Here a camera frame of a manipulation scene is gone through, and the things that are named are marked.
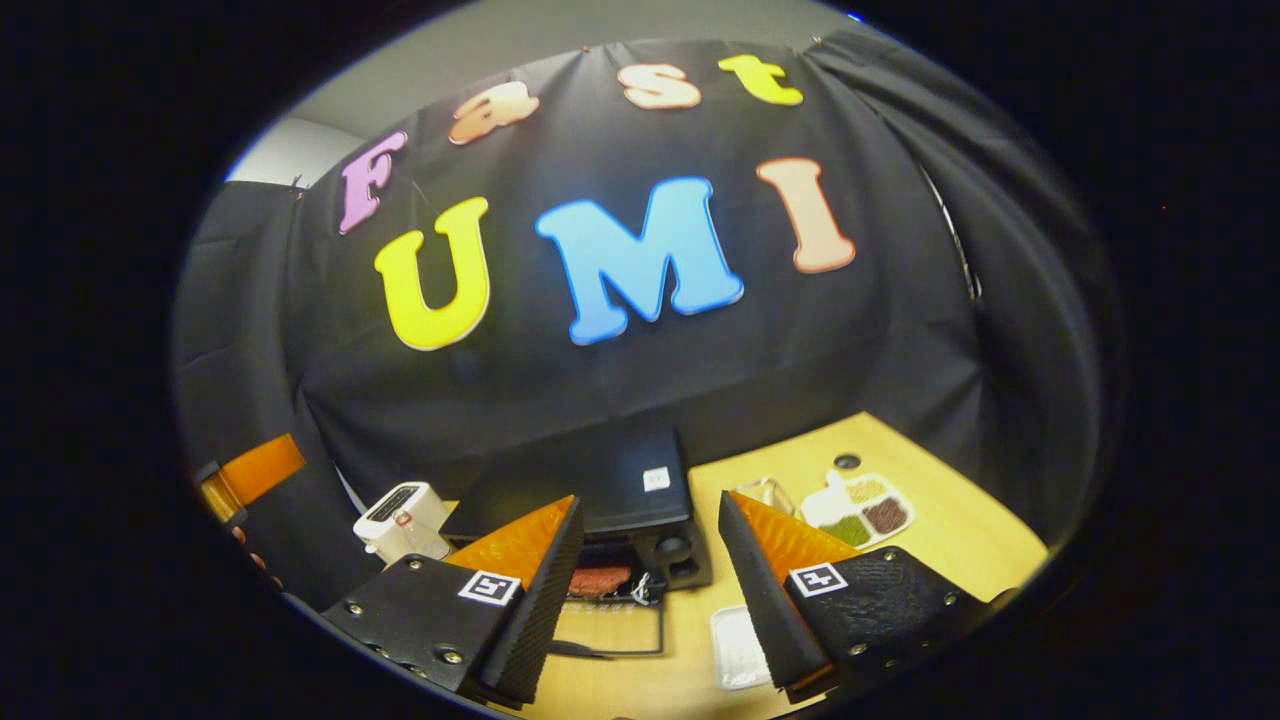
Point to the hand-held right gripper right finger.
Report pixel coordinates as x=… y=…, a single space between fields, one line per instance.
x=770 y=610

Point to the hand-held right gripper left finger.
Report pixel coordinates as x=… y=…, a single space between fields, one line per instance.
x=535 y=610

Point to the black electric oven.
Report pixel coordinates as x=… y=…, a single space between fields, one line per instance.
x=620 y=490

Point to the divided plate of grains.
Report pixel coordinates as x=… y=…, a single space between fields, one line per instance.
x=860 y=510

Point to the black backdrop cloth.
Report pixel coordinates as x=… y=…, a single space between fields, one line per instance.
x=600 y=400

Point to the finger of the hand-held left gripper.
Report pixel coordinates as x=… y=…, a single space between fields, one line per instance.
x=255 y=470

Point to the clear glass container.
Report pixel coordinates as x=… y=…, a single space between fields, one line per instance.
x=765 y=495

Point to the white plastic tray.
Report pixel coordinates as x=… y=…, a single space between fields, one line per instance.
x=738 y=650

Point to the white toaster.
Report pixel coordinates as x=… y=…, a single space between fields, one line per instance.
x=400 y=520

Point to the red meat patty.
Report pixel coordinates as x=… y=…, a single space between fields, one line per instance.
x=598 y=580

